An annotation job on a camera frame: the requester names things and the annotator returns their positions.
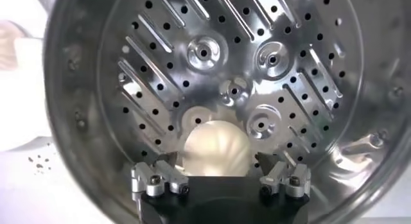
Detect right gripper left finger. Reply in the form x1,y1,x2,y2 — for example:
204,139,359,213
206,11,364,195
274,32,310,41
130,151,190,202

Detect dark crumb specks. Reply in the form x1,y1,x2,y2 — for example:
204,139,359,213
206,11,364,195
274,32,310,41
27,143,54,175

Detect stainless steel steamer basket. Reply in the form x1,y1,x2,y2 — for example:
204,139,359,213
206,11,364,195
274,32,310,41
43,0,411,224

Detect white steamed baozi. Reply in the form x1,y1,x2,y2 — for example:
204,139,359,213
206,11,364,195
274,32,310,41
182,119,253,178

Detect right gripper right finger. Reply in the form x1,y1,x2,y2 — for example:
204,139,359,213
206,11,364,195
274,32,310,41
255,151,312,200

